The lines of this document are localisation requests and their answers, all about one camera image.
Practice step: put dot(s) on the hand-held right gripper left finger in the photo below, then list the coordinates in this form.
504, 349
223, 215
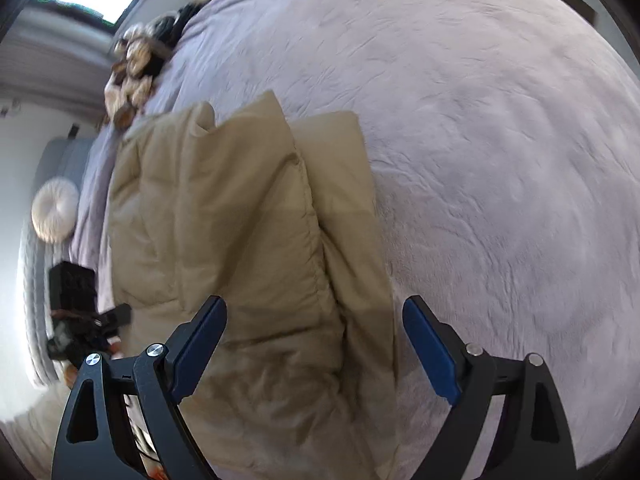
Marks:
197, 350

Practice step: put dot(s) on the cream striped sweater grey cuff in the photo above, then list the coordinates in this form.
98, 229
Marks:
127, 97

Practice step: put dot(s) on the lavender plush blanket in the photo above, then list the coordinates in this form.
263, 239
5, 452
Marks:
475, 160

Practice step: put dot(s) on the beige down jacket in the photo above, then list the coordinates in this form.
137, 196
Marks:
225, 220

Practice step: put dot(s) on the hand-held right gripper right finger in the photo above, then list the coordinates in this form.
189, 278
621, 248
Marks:
430, 350

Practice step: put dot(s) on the grey curtain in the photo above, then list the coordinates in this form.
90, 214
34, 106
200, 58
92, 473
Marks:
50, 65

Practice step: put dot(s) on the dark garment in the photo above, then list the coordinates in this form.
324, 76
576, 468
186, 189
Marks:
172, 25

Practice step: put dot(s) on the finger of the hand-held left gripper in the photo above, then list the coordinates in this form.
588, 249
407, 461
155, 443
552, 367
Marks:
116, 314

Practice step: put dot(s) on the round white pleated pillow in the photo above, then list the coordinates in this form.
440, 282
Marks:
54, 210

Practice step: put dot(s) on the dark wall socket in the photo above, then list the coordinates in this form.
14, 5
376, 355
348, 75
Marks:
73, 130

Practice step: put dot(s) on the grey-blue quilted headboard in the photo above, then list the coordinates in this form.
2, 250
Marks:
65, 160

